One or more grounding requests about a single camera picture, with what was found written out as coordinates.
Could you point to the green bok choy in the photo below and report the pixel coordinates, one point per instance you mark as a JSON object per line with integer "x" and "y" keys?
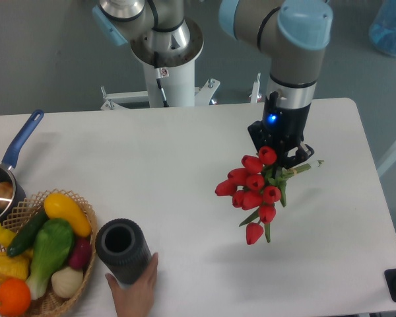
{"x": 52, "y": 246}

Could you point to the yellow corn cob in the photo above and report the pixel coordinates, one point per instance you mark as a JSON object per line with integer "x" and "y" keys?
{"x": 16, "y": 267}

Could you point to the yellow squash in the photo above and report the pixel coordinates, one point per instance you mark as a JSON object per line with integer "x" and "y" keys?
{"x": 58, "y": 205}

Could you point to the blue handled saucepan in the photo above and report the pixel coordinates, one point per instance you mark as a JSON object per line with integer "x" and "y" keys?
{"x": 10, "y": 158}

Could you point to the red tulip bouquet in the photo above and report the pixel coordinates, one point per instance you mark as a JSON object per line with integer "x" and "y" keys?
{"x": 257, "y": 186}

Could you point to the dark grey ribbed vase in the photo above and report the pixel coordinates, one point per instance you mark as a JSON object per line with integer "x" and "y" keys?
{"x": 122, "y": 247}

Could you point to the dark green cucumber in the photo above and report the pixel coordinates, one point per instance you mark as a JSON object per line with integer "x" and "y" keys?
{"x": 26, "y": 236}

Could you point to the orange fruit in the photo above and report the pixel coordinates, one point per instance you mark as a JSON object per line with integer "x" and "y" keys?
{"x": 15, "y": 297}

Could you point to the white garlic bulb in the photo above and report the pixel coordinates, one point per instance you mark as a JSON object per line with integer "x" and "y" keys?
{"x": 66, "y": 282}

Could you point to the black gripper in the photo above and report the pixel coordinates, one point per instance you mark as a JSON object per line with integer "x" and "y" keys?
{"x": 279, "y": 131}

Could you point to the red purple radish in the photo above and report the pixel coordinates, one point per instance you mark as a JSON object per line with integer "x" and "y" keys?
{"x": 81, "y": 254}

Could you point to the blue translucent container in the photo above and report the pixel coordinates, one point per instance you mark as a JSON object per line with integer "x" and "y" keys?
{"x": 382, "y": 32}

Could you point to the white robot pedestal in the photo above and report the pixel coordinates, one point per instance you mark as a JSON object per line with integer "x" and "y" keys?
{"x": 168, "y": 60}

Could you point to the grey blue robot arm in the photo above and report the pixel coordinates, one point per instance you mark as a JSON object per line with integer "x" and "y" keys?
{"x": 294, "y": 34}

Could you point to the bare human hand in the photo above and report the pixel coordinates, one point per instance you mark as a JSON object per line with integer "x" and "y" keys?
{"x": 138, "y": 299}

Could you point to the yellow banana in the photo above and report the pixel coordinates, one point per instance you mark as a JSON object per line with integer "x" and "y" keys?
{"x": 6, "y": 237}

